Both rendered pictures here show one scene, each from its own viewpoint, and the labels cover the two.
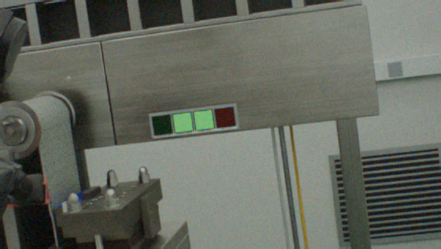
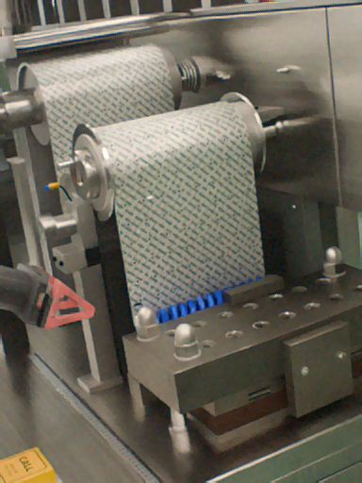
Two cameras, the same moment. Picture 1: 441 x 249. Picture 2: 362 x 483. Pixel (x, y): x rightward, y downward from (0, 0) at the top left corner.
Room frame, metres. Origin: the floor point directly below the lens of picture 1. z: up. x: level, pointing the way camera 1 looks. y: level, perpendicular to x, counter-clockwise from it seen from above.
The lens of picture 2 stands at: (1.55, -0.50, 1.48)
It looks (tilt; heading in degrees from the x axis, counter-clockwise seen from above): 17 degrees down; 53
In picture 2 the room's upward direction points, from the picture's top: 8 degrees counter-clockwise
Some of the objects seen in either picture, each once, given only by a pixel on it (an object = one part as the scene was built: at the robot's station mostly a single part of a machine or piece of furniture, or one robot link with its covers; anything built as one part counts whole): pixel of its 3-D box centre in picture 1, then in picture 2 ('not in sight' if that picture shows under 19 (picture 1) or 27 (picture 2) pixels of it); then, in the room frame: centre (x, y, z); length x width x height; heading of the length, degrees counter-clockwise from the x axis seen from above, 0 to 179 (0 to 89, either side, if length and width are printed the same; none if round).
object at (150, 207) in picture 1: (151, 213); (320, 368); (2.29, 0.20, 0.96); 0.10 x 0.03 x 0.11; 169
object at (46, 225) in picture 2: not in sight; (46, 226); (2.09, 0.55, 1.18); 0.04 x 0.02 x 0.04; 79
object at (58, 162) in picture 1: (61, 172); (194, 248); (2.27, 0.42, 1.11); 0.23 x 0.01 x 0.18; 169
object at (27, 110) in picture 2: not in sight; (19, 108); (2.19, 0.75, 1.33); 0.06 x 0.06 x 0.06; 79
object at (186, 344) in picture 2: (110, 198); (185, 340); (2.12, 0.28, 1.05); 0.04 x 0.04 x 0.04
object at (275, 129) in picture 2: not in sight; (258, 133); (2.45, 0.45, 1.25); 0.07 x 0.04 x 0.04; 169
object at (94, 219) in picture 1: (115, 206); (271, 329); (2.29, 0.29, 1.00); 0.40 x 0.16 x 0.06; 169
